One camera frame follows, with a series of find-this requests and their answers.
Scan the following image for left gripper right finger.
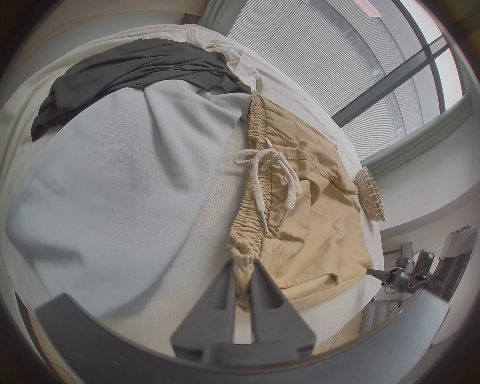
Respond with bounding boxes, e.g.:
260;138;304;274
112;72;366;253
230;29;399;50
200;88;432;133
249;259;317;353

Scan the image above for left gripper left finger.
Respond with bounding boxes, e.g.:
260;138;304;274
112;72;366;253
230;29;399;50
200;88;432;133
170;259;239;355

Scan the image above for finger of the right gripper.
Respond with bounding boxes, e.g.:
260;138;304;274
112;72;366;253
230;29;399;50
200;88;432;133
367;267;394;286

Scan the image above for tan shorts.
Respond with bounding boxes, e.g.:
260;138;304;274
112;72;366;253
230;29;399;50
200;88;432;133
227;90;376;310

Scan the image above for round woven basket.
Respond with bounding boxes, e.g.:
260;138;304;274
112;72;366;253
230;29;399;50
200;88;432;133
354;167;387;223

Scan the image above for pale blue garment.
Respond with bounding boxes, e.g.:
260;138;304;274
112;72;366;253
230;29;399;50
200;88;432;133
5;80;252;319

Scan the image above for bed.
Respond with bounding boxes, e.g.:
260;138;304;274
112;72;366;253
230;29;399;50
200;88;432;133
0;0;385;361

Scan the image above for white garment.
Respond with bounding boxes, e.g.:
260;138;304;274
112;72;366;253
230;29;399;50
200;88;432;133
140;26;259;91

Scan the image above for black garment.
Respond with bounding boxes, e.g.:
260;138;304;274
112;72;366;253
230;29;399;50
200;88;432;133
31;37;253;142

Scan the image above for window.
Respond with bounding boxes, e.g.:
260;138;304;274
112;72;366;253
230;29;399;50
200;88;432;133
227;0;467;158

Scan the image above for grey-green curtain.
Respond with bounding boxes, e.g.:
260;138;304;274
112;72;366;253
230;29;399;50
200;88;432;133
198;0;250;36

